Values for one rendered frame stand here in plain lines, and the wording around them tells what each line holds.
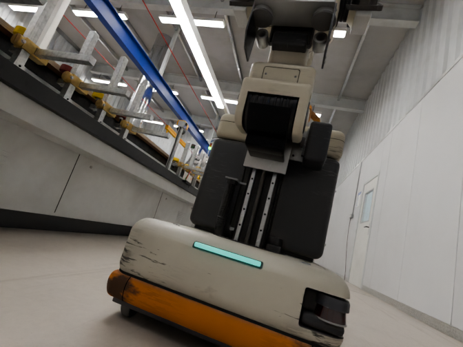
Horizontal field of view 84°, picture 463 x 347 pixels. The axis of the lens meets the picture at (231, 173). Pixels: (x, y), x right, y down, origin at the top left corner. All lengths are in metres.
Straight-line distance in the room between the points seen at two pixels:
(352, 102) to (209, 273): 8.17
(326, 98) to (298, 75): 7.68
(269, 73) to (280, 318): 0.73
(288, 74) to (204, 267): 0.65
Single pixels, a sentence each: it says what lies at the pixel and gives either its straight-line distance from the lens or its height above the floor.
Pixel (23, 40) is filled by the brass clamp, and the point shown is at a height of 0.81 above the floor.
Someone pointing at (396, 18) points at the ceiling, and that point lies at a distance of 6.16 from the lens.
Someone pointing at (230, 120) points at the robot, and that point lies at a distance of 1.16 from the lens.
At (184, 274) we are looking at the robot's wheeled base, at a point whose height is 0.17.
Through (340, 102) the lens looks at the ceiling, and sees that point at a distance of 8.57.
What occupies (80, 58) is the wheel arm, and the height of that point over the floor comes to 0.80.
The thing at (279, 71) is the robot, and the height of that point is 0.85.
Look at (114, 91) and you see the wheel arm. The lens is 1.46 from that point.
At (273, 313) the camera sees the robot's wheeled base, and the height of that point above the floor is 0.15.
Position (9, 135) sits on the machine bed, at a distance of 1.70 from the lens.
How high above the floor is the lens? 0.31
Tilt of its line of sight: 13 degrees up
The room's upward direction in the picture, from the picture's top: 16 degrees clockwise
